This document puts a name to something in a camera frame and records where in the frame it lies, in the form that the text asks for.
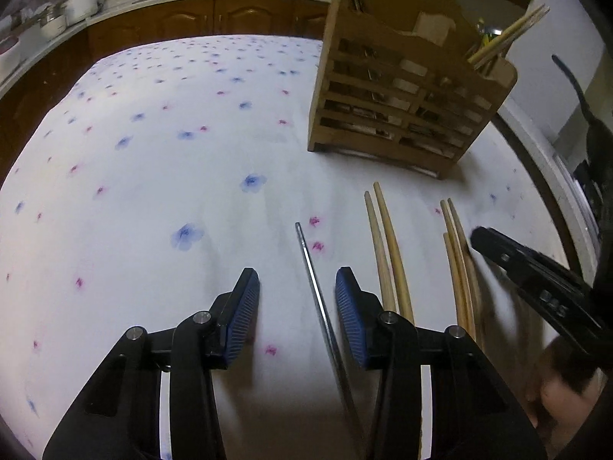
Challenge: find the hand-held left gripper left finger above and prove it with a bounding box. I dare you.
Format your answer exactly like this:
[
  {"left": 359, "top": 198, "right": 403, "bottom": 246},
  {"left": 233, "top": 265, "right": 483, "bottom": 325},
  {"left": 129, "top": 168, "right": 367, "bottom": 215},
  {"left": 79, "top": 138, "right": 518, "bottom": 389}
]
[{"left": 42, "top": 267, "right": 262, "bottom": 460}]

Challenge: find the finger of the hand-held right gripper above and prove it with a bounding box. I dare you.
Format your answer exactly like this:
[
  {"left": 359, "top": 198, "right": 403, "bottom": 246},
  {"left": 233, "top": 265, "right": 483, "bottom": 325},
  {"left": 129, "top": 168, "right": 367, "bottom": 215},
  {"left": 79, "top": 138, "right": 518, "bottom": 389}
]
[{"left": 470, "top": 227, "right": 605, "bottom": 347}]

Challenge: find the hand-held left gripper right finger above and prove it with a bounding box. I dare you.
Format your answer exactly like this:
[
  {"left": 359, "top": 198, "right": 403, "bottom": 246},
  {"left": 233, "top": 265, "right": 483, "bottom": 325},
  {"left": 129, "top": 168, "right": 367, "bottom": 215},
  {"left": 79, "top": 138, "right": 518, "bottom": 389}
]
[{"left": 334, "top": 266, "right": 547, "bottom": 460}]

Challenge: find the wooden chopstick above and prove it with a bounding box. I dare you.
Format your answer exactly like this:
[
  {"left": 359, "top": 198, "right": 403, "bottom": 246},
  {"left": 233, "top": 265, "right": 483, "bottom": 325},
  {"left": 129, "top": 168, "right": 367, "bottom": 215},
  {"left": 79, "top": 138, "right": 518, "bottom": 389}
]
[
  {"left": 466, "top": 3, "right": 547, "bottom": 66},
  {"left": 363, "top": 190, "right": 398, "bottom": 315},
  {"left": 471, "top": 8, "right": 552, "bottom": 71},
  {"left": 373, "top": 181, "right": 417, "bottom": 325},
  {"left": 443, "top": 232, "right": 471, "bottom": 337},
  {"left": 447, "top": 197, "right": 485, "bottom": 352},
  {"left": 439, "top": 200, "right": 477, "bottom": 327}
]

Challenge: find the wooden utensil holder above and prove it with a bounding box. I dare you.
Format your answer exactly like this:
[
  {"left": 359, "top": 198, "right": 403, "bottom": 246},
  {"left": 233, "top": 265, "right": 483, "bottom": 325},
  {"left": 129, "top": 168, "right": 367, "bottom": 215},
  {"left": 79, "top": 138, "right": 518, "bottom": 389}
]
[{"left": 306, "top": 0, "right": 519, "bottom": 181}]

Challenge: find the person's right hand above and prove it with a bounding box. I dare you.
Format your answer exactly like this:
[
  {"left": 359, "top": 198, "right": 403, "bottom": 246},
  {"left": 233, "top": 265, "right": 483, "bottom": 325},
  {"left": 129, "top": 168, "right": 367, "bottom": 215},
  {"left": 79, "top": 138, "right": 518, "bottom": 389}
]
[{"left": 524, "top": 334, "right": 613, "bottom": 442}]

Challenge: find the gas stove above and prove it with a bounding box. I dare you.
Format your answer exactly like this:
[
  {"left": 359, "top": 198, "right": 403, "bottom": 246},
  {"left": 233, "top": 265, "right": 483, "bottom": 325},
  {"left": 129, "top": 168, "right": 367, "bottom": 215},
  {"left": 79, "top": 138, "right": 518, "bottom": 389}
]
[{"left": 571, "top": 160, "right": 613, "bottom": 251}]

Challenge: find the white floral tablecloth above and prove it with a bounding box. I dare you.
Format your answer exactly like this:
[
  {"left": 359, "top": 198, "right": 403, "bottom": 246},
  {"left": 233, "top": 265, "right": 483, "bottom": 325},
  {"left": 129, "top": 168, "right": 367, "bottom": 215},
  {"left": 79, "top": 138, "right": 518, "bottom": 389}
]
[{"left": 0, "top": 33, "right": 578, "bottom": 460}]

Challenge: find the black wok with lid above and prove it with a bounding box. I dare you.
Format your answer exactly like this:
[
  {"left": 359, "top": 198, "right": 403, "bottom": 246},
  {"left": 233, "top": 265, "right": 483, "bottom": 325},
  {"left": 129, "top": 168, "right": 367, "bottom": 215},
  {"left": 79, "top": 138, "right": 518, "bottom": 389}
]
[{"left": 551, "top": 54, "right": 613, "bottom": 189}]

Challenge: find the small white pot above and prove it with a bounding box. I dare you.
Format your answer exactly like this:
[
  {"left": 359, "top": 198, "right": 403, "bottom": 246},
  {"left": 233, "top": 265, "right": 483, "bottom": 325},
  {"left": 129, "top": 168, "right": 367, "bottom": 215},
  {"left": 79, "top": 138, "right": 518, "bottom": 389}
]
[{"left": 38, "top": 4, "right": 68, "bottom": 42}]

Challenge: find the silver rice cooker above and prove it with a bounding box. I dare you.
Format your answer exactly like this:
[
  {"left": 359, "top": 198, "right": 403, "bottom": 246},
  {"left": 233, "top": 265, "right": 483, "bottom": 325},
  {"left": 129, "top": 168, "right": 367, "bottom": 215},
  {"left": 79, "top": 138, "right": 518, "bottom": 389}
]
[{"left": 64, "top": 0, "right": 102, "bottom": 23}]

